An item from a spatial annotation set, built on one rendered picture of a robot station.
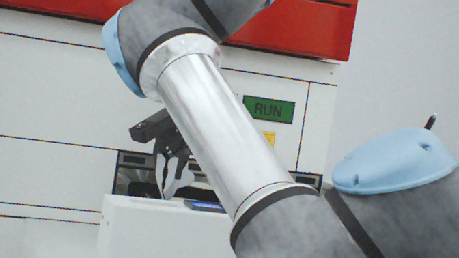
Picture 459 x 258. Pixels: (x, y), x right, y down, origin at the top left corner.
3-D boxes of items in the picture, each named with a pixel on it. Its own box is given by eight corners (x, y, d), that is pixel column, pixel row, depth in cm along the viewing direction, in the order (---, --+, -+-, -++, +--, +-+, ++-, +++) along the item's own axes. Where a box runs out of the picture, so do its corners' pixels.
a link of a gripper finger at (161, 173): (184, 201, 175) (190, 155, 175) (160, 201, 171) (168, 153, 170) (173, 198, 177) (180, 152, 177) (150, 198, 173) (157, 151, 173)
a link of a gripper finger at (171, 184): (195, 205, 173) (201, 158, 172) (171, 204, 169) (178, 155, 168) (184, 201, 175) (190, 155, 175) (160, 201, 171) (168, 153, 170)
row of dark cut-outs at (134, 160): (117, 163, 182) (119, 151, 182) (316, 187, 195) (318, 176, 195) (118, 164, 182) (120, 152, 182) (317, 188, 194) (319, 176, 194)
